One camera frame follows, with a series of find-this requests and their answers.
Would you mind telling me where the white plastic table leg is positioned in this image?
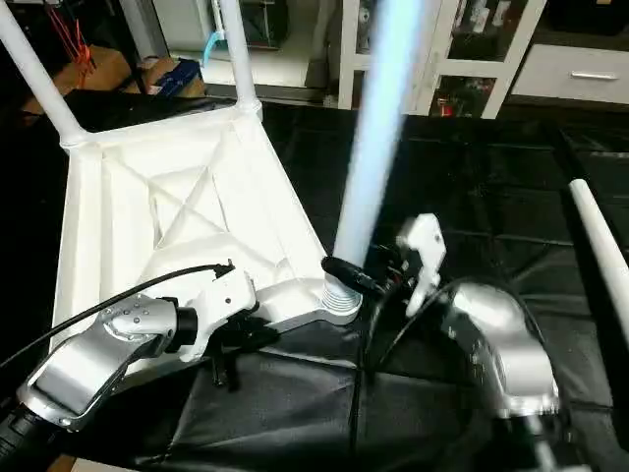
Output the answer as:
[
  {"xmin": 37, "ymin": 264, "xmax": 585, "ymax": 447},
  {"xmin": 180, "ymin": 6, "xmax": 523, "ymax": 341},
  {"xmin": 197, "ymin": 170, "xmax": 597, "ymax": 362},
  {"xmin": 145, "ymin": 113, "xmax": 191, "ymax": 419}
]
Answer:
[
  {"xmin": 218, "ymin": 0, "xmax": 262, "ymax": 115},
  {"xmin": 568, "ymin": 178, "xmax": 629, "ymax": 347},
  {"xmin": 322, "ymin": 0, "xmax": 443, "ymax": 325},
  {"xmin": 0, "ymin": 0, "xmax": 87, "ymax": 148}
]

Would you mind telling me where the black work mat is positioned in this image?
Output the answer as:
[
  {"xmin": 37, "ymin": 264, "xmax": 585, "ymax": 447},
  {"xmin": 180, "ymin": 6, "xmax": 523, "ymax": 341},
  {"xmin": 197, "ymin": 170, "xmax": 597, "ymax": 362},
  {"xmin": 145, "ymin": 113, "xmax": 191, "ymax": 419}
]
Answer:
[{"xmin": 0, "ymin": 88, "xmax": 629, "ymax": 472}]

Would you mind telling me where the white plastic table top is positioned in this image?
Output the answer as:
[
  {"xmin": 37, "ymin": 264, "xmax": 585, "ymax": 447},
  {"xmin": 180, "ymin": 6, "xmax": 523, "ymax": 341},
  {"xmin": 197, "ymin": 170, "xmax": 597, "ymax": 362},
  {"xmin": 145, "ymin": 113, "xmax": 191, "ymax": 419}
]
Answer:
[{"xmin": 49, "ymin": 98, "xmax": 367, "ymax": 383}]

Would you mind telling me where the red cable bundle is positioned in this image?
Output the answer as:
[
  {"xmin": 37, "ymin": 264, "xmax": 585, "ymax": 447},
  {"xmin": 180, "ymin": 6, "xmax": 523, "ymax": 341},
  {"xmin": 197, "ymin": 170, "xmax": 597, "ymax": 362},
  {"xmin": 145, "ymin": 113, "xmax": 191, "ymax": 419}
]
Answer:
[{"xmin": 43, "ymin": 0, "xmax": 95, "ymax": 82}]

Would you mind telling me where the light blue hanger hook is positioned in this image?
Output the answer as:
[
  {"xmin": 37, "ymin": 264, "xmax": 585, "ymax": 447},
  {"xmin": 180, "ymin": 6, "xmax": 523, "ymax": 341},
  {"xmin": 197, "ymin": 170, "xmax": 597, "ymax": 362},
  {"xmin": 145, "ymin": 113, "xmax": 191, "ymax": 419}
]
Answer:
[{"xmin": 200, "ymin": 28, "xmax": 233, "ymax": 68}]

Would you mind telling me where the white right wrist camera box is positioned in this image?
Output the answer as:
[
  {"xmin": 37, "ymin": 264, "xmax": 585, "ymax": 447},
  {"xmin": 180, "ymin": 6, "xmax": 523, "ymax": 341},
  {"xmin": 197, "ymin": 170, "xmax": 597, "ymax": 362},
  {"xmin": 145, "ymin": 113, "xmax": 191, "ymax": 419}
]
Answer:
[{"xmin": 395, "ymin": 213, "xmax": 449, "ymax": 320}]

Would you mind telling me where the small blue box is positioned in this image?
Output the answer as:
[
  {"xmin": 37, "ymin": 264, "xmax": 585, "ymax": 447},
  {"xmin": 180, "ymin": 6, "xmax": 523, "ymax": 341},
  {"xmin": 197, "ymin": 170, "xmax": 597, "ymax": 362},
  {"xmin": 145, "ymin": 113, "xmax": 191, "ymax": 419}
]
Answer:
[{"xmin": 145, "ymin": 59, "xmax": 207, "ymax": 99}]

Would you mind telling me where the white drawer cabinet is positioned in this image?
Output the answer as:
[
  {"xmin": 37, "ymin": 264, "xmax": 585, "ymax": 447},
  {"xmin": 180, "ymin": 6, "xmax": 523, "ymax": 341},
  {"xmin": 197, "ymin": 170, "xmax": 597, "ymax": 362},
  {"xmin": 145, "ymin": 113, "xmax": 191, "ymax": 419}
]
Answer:
[
  {"xmin": 511, "ymin": 43, "xmax": 629, "ymax": 105},
  {"xmin": 338, "ymin": 0, "xmax": 547, "ymax": 121}
]

